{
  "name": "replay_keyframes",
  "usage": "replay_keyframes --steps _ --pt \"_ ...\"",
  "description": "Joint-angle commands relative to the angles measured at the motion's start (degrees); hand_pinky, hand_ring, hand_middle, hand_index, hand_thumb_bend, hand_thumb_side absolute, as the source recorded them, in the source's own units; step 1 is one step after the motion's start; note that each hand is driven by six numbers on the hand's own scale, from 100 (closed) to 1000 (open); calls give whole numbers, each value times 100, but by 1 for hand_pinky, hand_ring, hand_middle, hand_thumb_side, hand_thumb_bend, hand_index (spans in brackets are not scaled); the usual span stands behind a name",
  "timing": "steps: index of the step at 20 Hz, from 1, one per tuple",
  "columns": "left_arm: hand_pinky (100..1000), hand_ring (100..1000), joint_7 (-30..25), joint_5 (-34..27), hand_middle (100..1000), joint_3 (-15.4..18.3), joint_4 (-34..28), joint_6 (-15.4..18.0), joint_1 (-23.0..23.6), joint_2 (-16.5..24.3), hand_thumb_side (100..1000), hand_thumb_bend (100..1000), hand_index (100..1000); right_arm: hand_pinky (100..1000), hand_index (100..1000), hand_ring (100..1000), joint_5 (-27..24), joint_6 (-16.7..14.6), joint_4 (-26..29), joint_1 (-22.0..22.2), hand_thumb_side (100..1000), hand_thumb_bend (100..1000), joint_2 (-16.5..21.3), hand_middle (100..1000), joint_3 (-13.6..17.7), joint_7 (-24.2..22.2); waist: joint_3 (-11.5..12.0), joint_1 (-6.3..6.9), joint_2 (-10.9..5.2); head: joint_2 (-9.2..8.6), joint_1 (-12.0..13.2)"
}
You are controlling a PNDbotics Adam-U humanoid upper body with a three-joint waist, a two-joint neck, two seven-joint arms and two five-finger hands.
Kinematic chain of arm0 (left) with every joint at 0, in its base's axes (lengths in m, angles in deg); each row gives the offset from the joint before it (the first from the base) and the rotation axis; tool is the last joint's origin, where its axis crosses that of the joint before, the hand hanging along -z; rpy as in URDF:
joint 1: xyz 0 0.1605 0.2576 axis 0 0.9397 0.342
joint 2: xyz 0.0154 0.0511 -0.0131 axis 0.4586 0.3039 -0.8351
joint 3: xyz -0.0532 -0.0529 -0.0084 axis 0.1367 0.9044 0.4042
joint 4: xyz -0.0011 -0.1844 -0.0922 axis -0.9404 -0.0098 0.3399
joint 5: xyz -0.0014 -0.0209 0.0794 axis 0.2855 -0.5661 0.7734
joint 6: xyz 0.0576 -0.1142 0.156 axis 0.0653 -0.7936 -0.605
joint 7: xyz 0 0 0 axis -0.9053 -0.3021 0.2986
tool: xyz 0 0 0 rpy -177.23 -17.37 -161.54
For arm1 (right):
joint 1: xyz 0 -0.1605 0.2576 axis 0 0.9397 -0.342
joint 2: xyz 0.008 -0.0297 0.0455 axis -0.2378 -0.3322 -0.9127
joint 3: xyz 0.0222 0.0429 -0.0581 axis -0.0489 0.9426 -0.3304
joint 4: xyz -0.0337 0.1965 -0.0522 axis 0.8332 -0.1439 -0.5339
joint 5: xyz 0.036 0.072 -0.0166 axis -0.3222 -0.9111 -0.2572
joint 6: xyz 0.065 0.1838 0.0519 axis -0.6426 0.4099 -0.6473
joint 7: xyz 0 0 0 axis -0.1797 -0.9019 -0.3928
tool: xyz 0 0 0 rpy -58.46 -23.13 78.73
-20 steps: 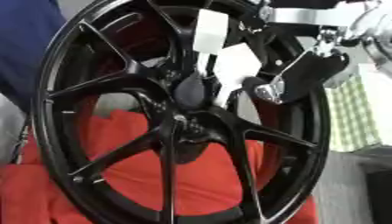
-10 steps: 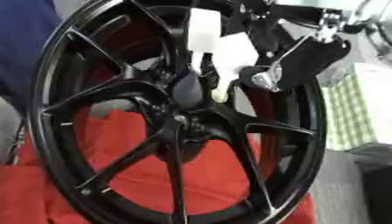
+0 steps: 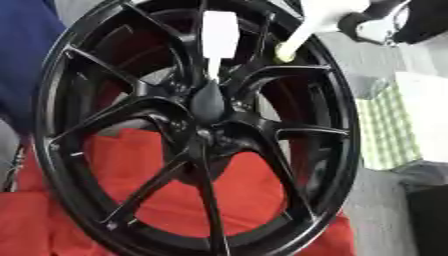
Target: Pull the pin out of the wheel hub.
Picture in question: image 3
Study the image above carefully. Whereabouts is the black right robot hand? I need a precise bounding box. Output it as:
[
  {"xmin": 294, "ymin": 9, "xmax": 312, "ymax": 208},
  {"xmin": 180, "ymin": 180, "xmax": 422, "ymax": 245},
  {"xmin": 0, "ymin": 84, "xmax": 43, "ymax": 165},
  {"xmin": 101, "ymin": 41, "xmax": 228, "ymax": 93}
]
[{"xmin": 336, "ymin": 0, "xmax": 448, "ymax": 47}]

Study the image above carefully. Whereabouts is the white pin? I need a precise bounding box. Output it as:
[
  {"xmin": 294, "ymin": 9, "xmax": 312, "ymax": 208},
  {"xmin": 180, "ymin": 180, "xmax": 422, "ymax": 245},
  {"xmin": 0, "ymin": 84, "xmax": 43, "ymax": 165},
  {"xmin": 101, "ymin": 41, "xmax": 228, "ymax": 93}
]
[
  {"xmin": 273, "ymin": 0, "xmax": 375, "ymax": 64},
  {"xmin": 199, "ymin": 10, "xmax": 242, "ymax": 82}
]

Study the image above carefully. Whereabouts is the black spoked wheel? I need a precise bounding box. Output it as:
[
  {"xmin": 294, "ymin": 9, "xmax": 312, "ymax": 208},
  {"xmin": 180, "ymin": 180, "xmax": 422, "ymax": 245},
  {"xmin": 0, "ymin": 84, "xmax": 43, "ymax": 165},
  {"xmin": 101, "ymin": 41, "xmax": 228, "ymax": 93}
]
[{"xmin": 31, "ymin": 0, "xmax": 364, "ymax": 256}]

